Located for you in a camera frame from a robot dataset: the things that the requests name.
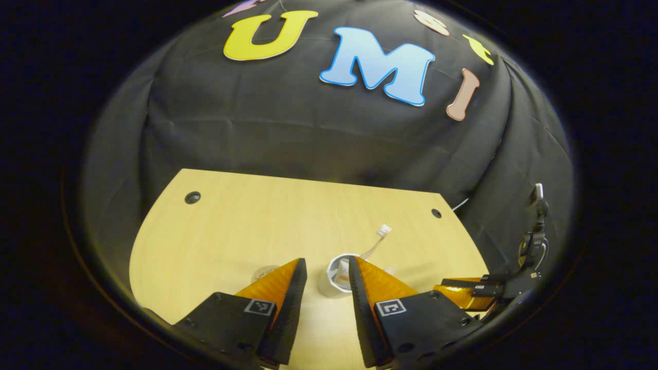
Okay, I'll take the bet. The white toothpaste tube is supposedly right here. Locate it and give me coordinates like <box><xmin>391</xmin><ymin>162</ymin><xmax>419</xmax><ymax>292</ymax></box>
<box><xmin>333</xmin><ymin>261</ymin><xmax>354</xmax><ymax>289</ymax></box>

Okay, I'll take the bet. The beige toothbrush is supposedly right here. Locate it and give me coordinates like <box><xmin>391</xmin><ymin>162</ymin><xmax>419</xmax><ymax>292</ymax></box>
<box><xmin>360</xmin><ymin>224</ymin><xmax>393</xmax><ymax>259</ymax></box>

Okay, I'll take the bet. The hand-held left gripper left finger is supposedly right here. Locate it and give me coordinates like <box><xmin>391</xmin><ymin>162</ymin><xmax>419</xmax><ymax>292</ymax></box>
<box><xmin>172</xmin><ymin>257</ymin><xmax>308</xmax><ymax>367</ymax></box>

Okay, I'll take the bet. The white cup with wooden handle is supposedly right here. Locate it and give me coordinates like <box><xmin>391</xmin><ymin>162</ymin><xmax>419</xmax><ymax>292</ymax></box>
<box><xmin>318</xmin><ymin>253</ymin><xmax>363</xmax><ymax>299</ymax></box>

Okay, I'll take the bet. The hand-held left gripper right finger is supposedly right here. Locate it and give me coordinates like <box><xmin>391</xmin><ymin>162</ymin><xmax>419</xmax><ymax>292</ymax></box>
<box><xmin>348</xmin><ymin>255</ymin><xmax>483</xmax><ymax>369</ymax></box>

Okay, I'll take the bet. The light wooden desktop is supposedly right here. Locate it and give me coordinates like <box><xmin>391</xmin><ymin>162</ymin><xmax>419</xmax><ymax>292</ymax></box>
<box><xmin>129</xmin><ymin>169</ymin><xmax>490</xmax><ymax>368</ymax></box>

